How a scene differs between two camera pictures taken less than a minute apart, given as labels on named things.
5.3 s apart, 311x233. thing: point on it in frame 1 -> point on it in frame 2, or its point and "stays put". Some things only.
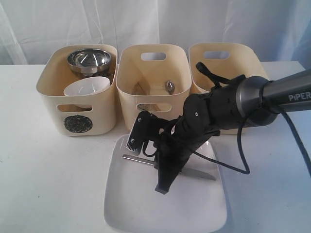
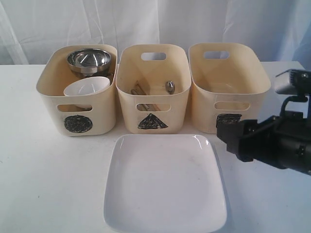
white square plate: (194, 204) stays put
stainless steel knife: (184, 170) -> (142, 108)
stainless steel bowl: (89, 60) stays put
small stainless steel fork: (141, 107) -> (136, 91)
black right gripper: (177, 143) -> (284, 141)
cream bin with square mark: (229, 60) stays put
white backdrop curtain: (280, 29) stays put
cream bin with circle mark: (77, 116) stays put
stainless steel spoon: (169, 87) stays put
